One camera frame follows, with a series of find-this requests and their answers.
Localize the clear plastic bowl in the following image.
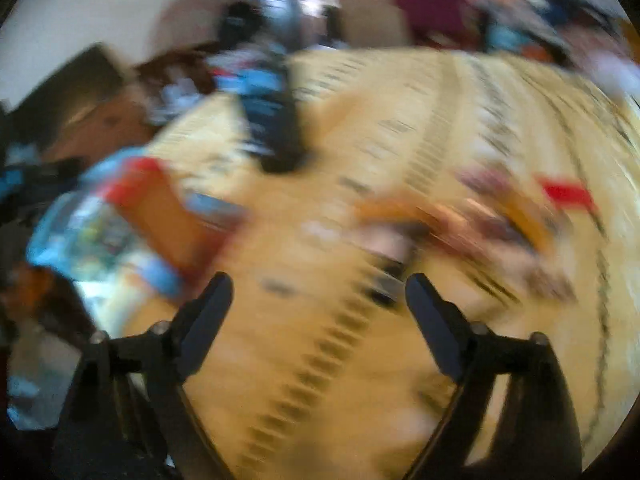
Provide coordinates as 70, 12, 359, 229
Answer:
27, 147, 183, 303

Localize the round woven mat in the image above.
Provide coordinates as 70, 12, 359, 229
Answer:
150, 0, 253, 58

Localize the black flat television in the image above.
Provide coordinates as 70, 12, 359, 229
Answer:
12, 44, 132, 128

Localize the yellow patterned blanket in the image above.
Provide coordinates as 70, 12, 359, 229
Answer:
120, 47, 640, 480

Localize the pile of snack packets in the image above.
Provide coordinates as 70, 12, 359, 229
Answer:
352, 167, 578, 303

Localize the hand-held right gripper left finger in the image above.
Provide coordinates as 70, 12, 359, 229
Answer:
50, 272, 236, 480

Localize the maroon clothing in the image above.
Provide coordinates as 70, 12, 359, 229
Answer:
392, 0, 478, 43

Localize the brown wooden dresser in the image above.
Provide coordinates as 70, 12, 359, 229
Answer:
42, 97, 163, 163

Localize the orange red snack box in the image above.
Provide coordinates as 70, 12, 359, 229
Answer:
107, 157, 226, 281

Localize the red snack packet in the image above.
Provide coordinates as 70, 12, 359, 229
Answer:
537, 177, 598, 213

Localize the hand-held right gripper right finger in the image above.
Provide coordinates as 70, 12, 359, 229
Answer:
404, 272, 584, 480

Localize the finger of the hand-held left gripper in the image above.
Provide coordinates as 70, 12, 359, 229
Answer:
247, 105, 312, 175

